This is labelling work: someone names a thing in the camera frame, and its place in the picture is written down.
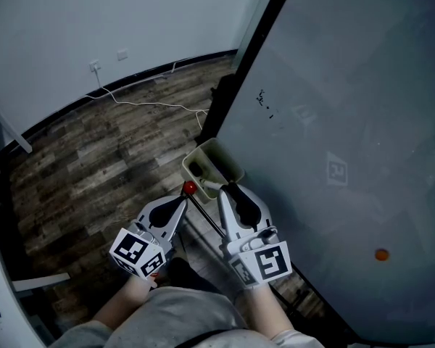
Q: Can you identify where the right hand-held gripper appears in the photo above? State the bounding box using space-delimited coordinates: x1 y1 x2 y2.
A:
217 183 294 290

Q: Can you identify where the person's dark leg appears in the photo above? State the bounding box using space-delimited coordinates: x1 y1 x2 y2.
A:
165 257 225 297

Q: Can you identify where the person's right forearm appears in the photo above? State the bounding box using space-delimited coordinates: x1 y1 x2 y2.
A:
239 283 295 340

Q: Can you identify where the person's left forearm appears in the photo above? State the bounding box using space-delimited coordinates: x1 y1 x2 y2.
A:
93 275 159 332

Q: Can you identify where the beige pen tray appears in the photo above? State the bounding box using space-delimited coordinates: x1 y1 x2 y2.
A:
181 137 246 204

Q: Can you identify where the large white board panel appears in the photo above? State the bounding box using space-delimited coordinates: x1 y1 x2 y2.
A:
199 0 435 348

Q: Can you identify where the person in white clothing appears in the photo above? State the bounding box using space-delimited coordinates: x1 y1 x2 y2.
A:
52 286 326 348

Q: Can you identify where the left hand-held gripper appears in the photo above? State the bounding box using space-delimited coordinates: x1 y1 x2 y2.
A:
109 195 189 278

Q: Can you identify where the long white cable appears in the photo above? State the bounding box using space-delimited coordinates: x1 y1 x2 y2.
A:
85 69 210 130

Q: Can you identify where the black stand base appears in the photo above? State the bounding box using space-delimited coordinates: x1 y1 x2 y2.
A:
210 73 241 123

